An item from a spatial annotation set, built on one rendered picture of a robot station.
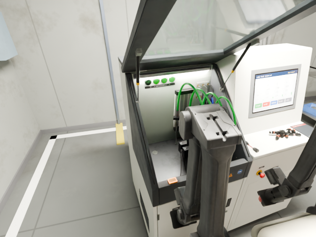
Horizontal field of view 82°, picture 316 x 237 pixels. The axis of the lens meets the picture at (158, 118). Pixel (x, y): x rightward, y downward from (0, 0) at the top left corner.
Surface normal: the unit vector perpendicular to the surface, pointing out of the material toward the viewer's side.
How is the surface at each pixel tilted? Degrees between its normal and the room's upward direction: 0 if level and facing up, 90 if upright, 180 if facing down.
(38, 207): 0
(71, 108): 90
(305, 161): 90
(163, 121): 90
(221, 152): 80
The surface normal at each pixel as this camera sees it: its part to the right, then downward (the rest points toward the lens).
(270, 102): 0.31, 0.27
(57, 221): -0.01, -0.85
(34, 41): 0.22, 0.50
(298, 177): -0.95, -0.01
